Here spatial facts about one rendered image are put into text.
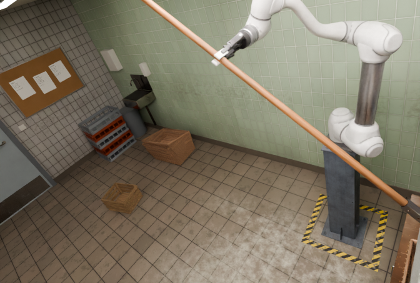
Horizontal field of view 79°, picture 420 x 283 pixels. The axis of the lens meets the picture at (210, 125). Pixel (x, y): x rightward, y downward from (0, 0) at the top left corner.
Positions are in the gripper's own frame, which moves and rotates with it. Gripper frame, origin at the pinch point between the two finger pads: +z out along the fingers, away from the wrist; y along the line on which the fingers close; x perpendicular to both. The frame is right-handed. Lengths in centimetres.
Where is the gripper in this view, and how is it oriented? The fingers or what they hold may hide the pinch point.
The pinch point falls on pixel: (219, 57)
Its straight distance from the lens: 113.3
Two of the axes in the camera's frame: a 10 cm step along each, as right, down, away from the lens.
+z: -5.9, 5.8, -5.6
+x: -7.6, -6.4, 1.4
